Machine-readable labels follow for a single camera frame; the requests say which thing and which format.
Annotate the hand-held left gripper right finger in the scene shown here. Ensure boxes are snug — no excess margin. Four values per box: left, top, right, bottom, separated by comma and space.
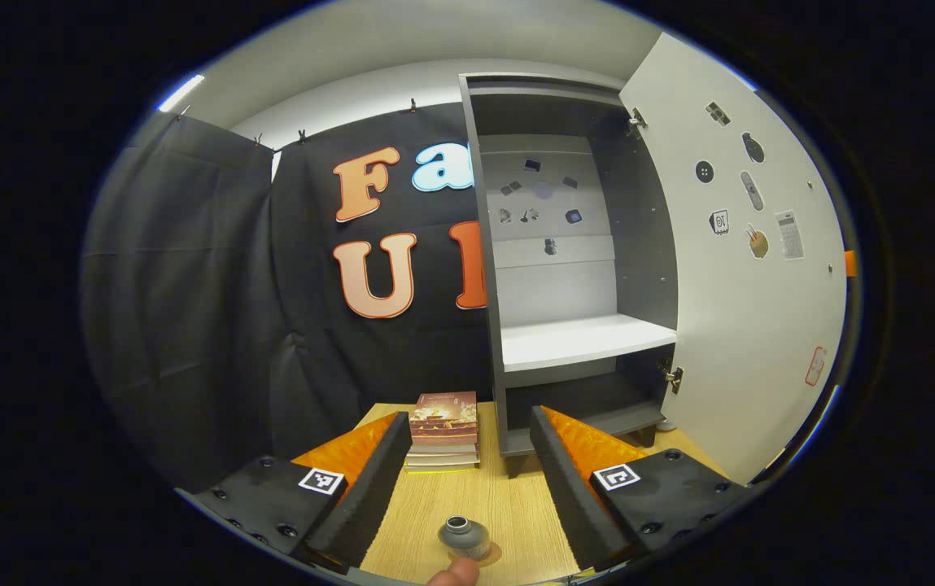
530, 405, 753, 571

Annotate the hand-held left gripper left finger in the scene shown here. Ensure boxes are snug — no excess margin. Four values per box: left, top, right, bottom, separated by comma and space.
177, 411, 413, 571

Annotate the round brown coaster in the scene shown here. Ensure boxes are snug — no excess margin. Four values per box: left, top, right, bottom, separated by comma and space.
441, 537, 504, 566

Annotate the silver bottle with pink label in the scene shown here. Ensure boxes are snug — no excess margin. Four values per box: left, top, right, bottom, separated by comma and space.
438, 515, 491, 561

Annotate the white cabinet door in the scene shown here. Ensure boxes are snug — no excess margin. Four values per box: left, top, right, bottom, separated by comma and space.
618, 31, 849, 485

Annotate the grey cabinet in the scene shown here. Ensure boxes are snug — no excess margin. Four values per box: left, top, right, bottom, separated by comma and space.
459, 72, 679, 477

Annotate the white cabinet shelf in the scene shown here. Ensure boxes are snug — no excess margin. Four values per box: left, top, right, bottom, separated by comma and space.
500, 313, 678, 373

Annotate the pale thin book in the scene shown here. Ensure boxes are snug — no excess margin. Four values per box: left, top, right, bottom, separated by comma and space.
406, 444, 480, 459

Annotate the red cover book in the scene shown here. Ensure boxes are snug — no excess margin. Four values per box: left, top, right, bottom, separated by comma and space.
409, 391, 478, 446

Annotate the black backdrop cloth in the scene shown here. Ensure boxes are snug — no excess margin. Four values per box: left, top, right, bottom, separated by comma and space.
81, 102, 494, 493

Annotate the ceiling light strip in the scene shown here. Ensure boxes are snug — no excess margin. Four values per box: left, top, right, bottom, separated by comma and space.
158, 73, 206, 113

